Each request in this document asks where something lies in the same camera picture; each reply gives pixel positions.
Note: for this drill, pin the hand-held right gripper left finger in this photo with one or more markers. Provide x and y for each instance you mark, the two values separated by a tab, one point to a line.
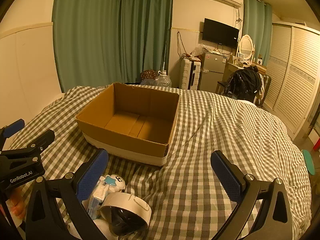
92	176

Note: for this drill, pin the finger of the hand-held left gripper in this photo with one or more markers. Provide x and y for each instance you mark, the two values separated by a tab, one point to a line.
43	138
13	127

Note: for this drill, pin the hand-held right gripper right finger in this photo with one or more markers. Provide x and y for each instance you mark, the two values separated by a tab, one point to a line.
230	177

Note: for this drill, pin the white tube with purple band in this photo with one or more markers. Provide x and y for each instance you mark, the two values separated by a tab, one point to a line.
96	203

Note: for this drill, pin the white tape roll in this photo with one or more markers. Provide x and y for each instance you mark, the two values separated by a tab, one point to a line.
130	200

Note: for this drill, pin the brown cardboard box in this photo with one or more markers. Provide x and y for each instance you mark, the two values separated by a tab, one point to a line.
150	100

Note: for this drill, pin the person's left hand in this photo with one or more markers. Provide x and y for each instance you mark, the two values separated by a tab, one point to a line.
17	205

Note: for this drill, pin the grey white checked blanket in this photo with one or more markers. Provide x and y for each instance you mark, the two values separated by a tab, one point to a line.
200	142

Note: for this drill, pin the teal oval object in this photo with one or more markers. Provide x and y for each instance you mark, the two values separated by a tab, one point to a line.
308	161

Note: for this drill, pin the black jacket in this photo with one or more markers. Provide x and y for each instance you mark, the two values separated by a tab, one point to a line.
243	82

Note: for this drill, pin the chair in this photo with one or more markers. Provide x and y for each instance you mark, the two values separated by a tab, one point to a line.
267	82

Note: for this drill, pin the white suitcase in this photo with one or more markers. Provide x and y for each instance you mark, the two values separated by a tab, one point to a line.
186	73

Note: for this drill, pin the dark patterned bag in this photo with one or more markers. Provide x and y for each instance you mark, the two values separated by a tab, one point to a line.
148	74

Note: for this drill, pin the clear water jug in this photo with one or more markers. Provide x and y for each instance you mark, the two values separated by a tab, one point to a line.
163	81

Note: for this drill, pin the white louvred wardrobe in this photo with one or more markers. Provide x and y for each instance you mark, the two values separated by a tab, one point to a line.
295	80

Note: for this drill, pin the wide green curtain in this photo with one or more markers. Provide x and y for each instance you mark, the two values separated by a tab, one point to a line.
112	30

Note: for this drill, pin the clear plastic bag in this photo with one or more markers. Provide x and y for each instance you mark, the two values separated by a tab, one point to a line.
198	51

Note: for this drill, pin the oval white mirror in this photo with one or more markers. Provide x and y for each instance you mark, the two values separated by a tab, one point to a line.
246	46

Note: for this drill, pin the thin white pole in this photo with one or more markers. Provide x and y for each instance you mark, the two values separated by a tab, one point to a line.
164	57

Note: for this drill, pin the narrow green curtain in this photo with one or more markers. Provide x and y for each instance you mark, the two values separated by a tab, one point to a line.
257	25

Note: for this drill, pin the black wall television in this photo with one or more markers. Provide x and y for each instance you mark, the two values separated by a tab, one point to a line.
220	32

